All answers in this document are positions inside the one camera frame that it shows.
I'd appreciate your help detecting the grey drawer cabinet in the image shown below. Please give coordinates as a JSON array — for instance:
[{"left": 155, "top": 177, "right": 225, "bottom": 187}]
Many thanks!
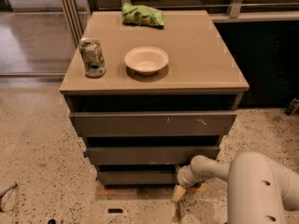
[{"left": 59, "top": 10, "right": 250, "bottom": 189}]

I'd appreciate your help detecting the grey top drawer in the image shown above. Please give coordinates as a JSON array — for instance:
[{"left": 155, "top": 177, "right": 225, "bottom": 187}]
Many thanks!
[{"left": 69, "top": 111, "right": 236, "bottom": 137}]

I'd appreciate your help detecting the grey bottom drawer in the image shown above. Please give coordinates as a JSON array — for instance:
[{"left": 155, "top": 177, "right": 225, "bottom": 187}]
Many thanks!
[{"left": 97, "top": 171, "right": 178, "bottom": 186}]

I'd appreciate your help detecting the white paper bowl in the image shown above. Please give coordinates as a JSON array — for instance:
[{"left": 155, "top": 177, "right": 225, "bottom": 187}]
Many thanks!
[{"left": 124, "top": 47, "right": 169, "bottom": 76}]

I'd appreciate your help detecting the grey middle drawer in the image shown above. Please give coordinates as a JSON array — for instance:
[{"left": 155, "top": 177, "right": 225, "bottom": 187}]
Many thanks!
[{"left": 84, "top": 147, "right": 220, "bottom": 165}]

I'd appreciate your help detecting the metal window frame post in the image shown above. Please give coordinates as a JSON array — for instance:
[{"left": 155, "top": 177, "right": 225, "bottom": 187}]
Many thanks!
[{"left": 61, "top": 0, "right": 83, "bottom": 47}]

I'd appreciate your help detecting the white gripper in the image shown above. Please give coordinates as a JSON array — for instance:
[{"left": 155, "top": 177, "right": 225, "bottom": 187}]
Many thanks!
[{"left": 172, "top": 165, "right": 204, "bottom": 203}]

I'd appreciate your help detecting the white green soda can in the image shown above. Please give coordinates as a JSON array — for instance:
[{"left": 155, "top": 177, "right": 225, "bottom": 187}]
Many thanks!
[{"left": 78, "top": 37, "right": 106, "bottom": 77}]

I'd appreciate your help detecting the dark caster wheel at right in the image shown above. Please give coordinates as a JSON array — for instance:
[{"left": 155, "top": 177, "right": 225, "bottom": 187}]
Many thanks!
[{"left": 284, "top": 98, "right": 299, "bottom": 116}]

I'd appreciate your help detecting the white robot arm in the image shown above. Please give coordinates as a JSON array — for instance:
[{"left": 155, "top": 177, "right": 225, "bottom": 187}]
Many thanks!
[{"left": 172, "top": 151, "right": 299, "bottom": 224}]

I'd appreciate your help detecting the black floor slot plate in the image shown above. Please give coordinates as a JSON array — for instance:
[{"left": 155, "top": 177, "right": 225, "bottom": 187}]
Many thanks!
[{"left": 107, "top": 208, "right": 123, "bottom": 214}]

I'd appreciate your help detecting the green chip bag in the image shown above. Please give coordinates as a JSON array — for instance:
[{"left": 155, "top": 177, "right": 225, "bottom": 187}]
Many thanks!
[{"left": 121, "top": 3, "right": 166, "bottom": 27}]

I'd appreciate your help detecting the grey drawer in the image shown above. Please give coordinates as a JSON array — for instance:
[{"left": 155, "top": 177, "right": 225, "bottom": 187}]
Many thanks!
[
  {"left": 97, "top": 171, "right": 178, "bottom": 186},
  {"left": 69, "top": 111, "right": 236, "bottom": 137},
  {"left": 84, "top": 147, "right": 220, "bottom": 165}
]

